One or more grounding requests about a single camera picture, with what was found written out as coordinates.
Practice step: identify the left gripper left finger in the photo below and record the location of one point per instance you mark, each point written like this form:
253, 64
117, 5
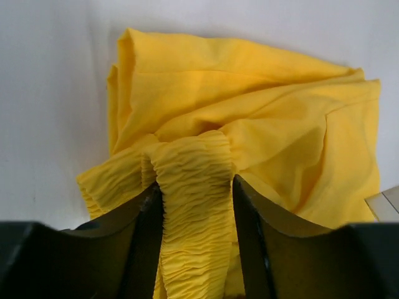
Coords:
113, 256

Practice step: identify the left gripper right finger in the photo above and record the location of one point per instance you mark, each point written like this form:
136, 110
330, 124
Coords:
285, 256

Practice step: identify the yellow shorts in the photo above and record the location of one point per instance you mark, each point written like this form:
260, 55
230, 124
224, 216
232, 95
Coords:
190, 113

